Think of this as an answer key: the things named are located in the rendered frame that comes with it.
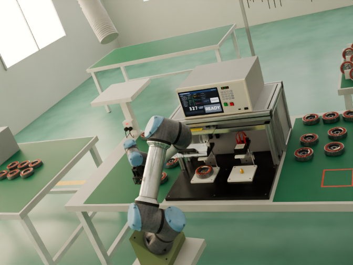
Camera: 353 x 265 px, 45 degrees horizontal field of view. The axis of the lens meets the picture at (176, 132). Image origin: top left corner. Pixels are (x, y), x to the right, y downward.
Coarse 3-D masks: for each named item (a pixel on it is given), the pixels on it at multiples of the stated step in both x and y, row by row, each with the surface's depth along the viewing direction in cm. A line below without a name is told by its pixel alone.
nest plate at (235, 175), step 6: (234, 168) 261; (240, 168) 259; (246, 168) 257; (252, 168) 255; (234, 174) 255; (240, 174) 253; (246, 174) 251; (252, 174) 249; (228, 180) 251; (234, 180) 250; (240, 180) 248; (246, 180) 246
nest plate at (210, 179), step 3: (213, 168) 268; (216, 168) 267; (219, 168) 267; (216, 171) 264; (195, 174) 268; (213, 174) 262; (216, 174) 262; (195, 177) 265; (210, 177) 260; (213, 177) 259; (192, 180) 263; (195, 180) 262; (198, 180) 261; (201, 180) 260; (204, 180) 259; (207, 180) 258; (210, 180) 257; (213, 180) 257
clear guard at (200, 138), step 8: (192, 128) 262; (208, 128) 255; (192, 136) 252; (200, 136) 249; (208, 136) 246; (192, 144) 244; (200, 144) 241; (184, 152) 245; (192, 152) 242; (200, 152) 240
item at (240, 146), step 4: (236, 144) 258; (240, 144) 256; (244, 144) 255; (248, 144) 259; (236, 148) 253; (240, 148) 252; (244, 148) 252; (248, 148) 261; (236, 152) 254; (240, 152) 253; (244, 152) 252; (248, 152) 262; (236, 156) 253; (240, 156) 252; (244, 156) 251
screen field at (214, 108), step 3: (207, 105) 254; (210, 105) 253; (213, 105) 253; (216, 105) 252; (219, 105) 251; (204, 108) 256; (207, 108) 255; (210, 108) 255; (213, 108) 254; (216, 108) 253; (219, 108) 252; (207, 111) 256; (210, 111) 256; (213, 111) 255
